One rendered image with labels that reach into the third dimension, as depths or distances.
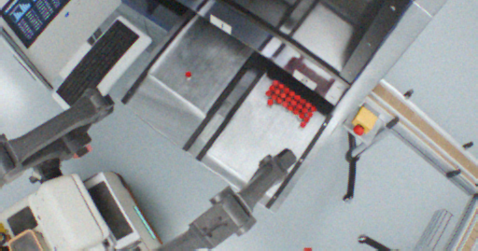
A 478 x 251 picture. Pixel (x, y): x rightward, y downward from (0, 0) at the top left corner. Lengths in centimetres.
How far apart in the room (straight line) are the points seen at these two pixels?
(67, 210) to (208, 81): 80
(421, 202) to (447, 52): 102
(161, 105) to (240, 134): 29
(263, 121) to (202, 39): 37
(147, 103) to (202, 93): 20
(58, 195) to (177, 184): 141
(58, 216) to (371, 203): 189
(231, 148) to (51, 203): 76
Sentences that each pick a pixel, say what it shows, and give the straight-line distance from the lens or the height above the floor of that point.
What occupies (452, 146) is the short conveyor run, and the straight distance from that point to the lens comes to 194.
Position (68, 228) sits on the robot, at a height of 139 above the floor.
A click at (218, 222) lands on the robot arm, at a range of 109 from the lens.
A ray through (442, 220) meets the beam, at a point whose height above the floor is 55.
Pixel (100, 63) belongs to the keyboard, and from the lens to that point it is 196.
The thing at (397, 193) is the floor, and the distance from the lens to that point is 280.
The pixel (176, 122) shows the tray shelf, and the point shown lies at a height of 88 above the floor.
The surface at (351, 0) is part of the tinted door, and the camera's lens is 116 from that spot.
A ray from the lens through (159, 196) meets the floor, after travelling 263.
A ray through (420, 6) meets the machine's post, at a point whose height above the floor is 180.
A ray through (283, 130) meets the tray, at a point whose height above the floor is 88.
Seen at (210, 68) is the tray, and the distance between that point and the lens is 183.
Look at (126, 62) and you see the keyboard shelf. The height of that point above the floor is 80.
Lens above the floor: 260
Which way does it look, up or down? 75 degrees down
